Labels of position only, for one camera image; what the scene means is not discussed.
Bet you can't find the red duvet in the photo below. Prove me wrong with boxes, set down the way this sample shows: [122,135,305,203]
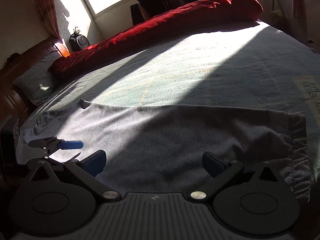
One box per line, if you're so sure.
[48,0,263,82]

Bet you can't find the yellow bag on floor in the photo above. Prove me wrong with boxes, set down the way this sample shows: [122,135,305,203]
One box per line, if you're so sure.
[270,10,286,29]

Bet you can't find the grey plaid pillow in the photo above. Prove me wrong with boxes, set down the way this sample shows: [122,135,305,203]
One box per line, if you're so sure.
[13,50,61,106]

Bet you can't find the green plaid bed blanket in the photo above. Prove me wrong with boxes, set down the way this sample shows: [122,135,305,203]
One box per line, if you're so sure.
[25,21,319,189]

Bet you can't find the grey sweatpants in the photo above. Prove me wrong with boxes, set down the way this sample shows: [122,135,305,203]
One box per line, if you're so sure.
[20,100,311,201]

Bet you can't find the orange left curtain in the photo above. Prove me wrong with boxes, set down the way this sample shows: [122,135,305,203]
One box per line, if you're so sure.
[32,0,62,41]

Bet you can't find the orange right curtain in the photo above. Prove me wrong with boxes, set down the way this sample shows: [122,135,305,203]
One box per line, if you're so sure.
[292,0,306,22]

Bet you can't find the orange curtain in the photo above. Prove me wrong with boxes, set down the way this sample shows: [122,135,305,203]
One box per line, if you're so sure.
[292,0,306,22]
[32,0,62,41]

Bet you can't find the brown wooden headboard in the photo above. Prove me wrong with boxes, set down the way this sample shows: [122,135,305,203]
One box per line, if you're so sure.
[0,35,71,126]

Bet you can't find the black backpack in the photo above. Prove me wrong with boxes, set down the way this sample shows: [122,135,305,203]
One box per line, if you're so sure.
[69,27,90,52]

